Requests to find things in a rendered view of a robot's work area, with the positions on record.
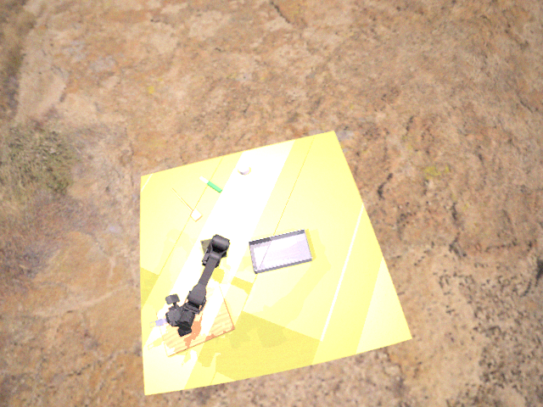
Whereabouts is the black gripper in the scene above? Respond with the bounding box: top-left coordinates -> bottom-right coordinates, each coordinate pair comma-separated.
165,293 -> 192,337

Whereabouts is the light wooden board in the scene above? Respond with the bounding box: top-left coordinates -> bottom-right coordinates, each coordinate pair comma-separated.
160,285 -> 235,357

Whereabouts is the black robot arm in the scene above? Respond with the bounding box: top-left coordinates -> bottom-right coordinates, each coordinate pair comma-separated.
165,234 -> 230,331

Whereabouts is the short grey cylinder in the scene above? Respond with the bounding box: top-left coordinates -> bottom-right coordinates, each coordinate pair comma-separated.
238,163 -> 249,175

